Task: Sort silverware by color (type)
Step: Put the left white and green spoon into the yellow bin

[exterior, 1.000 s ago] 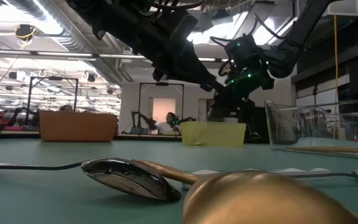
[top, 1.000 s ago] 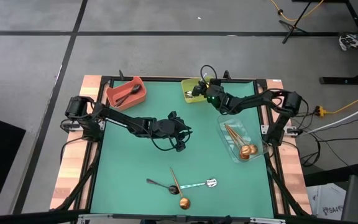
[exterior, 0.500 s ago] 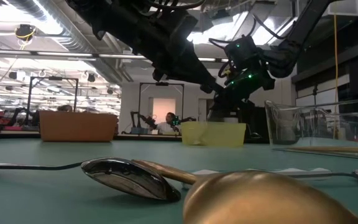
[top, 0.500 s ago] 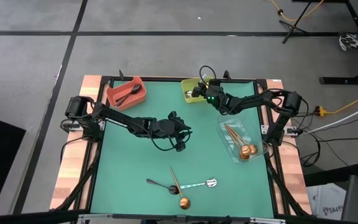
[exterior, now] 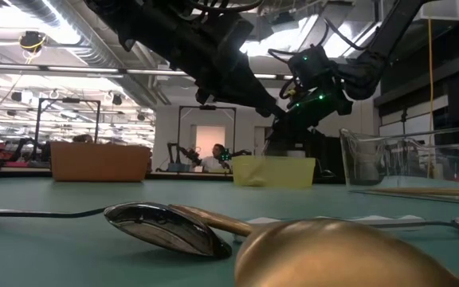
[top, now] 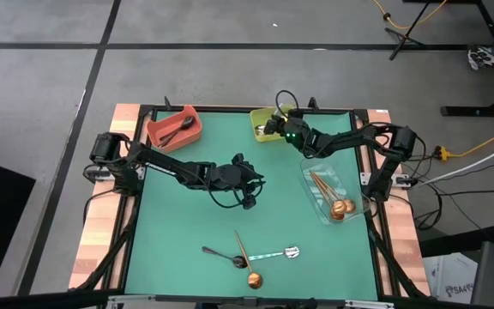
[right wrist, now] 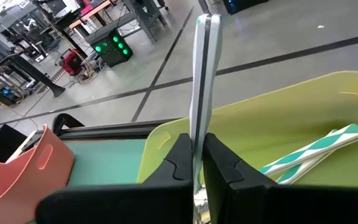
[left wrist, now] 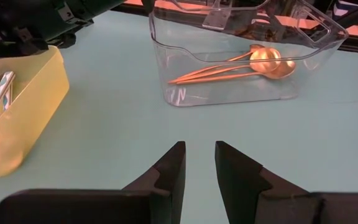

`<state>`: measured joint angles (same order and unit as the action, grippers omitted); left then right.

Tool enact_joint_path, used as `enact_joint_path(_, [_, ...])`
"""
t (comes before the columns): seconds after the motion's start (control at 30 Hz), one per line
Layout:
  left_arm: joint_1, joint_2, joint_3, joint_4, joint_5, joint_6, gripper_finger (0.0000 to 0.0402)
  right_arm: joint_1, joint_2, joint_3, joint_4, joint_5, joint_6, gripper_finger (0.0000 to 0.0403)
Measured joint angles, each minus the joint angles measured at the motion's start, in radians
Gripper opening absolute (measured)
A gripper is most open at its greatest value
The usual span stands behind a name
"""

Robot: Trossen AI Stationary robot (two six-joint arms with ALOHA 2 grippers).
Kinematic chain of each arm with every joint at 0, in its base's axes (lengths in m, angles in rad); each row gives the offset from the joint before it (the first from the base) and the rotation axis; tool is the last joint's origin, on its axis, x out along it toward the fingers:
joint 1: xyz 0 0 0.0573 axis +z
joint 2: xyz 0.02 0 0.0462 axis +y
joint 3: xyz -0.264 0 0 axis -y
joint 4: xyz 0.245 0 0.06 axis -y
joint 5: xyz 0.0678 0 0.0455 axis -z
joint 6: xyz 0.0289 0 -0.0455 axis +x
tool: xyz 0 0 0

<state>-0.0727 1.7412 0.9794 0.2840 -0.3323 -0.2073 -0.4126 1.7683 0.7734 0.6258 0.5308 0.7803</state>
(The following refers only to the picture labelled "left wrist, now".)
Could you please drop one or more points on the yellow-green plastic bin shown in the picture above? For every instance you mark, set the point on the yellow-green plastic bin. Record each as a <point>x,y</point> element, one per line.
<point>36,118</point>

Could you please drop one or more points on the copper spoon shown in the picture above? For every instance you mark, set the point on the copper spoon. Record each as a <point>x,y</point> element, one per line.
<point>256,47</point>
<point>283,71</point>
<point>264,59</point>

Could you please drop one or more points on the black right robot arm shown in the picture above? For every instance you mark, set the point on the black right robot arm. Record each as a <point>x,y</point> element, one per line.
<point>104,4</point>

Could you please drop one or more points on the clear plastic bin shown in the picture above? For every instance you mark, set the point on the clear plastic bin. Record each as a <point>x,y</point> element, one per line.
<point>228,93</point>

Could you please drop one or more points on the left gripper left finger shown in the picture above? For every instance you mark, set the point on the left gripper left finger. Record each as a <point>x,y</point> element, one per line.
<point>89,208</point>

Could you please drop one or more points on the green table mat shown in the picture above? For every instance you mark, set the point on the green table mat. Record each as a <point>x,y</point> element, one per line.
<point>120,124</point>

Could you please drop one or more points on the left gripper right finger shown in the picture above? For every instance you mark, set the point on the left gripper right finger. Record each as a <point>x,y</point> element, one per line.
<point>275,208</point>

